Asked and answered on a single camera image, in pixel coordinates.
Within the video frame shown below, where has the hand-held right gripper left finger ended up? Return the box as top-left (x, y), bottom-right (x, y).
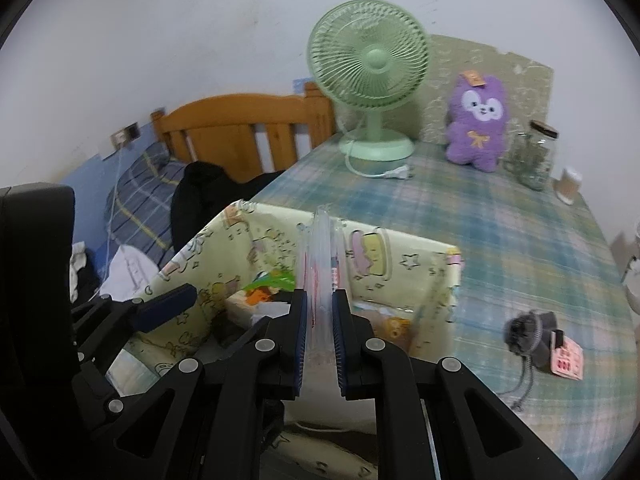
top-left (95, 290), bottom-right (307, 480)

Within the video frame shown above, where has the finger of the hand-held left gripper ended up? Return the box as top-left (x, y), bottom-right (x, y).
top-left (72, 345), bottom-right (129, 429)
top-left (72, 284), bottom-right (199, 362)

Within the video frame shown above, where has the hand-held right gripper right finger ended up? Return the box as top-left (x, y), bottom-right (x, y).
top-left (332, 289), bottom-right (576, 480)

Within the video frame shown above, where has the clear plastic bag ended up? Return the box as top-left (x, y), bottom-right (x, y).
top-left (297, 204), bottom-right (347, 367)

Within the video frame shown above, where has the printed fabric storage box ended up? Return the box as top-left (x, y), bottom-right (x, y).
top-left (104, 200), bottom-right (464, 480)

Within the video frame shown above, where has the white grey crumpled cloth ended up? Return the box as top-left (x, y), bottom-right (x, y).
top-left (69, 241), bottom-right (92, 302)

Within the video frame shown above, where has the colourful bear snack box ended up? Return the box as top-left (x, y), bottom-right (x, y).
top-left (350, 301), bottom-right (426, 357)

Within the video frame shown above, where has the green orange snack packet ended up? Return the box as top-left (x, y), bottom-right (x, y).
top-left (242, 269), bottom-right (297, 307)

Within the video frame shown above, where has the blue plaid pillow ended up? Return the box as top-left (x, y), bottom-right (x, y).
top-left (104, 142), bottom-right (195, 257)

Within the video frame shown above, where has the black garment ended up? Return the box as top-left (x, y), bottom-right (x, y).
top-left (171, 161), bottom-right (287, 257)

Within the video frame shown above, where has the wooden bed headboard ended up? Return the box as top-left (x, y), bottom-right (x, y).
top-left (151, 82), bottom-right (337, 184)

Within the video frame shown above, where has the plaid tablecloth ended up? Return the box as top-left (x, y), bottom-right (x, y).
top-left (249, 137), bottom-right (637, 480)

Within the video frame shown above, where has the pink card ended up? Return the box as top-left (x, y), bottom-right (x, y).
top-left (549, 332), bottom-right (585, 381)

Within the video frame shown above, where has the purple plush toy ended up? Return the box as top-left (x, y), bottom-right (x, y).
top-left (444, 71), bottom-right (514, 172)

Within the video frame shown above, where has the glass jar mug with lid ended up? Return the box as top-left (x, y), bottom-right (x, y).
top-left (504, 120), bottom-right (559, 191)

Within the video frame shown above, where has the small white brown cup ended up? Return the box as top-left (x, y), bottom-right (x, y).
top-left (553, 167), bottom-right (584, 206)

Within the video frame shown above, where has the green desk fan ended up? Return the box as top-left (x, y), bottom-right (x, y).
top-left (306, 0), bottom-right (432, 163)

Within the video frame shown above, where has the white standing fan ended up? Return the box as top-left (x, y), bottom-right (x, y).
top-left (621, 220), bottom-right (640, 313)

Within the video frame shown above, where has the printed green backboard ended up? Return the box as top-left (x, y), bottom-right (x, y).
top-left (419, 34), bottom-right (555, 147)

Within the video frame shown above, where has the wall socket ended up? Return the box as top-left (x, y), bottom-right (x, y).
top-left (110, 122), bottom-right (141, 151)

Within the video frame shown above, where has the green fan power cord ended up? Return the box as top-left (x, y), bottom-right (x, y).
top-left (344, 152), bottom-right (416, 182)

